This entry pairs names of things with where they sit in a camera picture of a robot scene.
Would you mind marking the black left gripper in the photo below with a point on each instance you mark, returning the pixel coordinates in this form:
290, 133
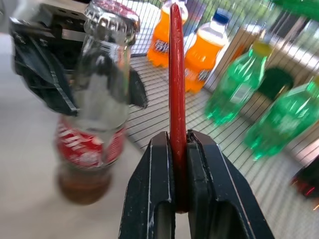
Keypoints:
62, 22

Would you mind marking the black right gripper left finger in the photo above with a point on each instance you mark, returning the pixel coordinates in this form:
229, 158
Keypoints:
142, 189

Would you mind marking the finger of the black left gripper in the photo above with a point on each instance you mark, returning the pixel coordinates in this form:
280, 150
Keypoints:
138, 89

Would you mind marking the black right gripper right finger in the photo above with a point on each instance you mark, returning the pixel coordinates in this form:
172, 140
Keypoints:
224, 189

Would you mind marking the glass cola bottle red label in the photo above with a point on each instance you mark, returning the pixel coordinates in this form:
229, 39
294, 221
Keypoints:
104, 82

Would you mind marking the red bottle opener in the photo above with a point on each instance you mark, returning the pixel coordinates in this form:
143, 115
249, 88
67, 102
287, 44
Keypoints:
177, 87

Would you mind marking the orange soda plastic bottle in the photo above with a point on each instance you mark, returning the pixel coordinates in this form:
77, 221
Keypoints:
159, 42
202, 57

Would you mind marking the dark cola plastic bottle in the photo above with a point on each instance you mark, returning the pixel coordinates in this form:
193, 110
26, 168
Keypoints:
307, 179

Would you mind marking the green soda plastic bottle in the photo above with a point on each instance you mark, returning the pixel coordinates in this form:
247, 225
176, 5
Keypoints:
286, 119
236, 82

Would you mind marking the beige box with green print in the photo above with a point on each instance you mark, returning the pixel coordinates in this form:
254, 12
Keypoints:
279, 62

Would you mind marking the green plastic object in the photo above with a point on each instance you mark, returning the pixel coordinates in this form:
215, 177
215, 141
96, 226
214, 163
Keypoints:
296, 7

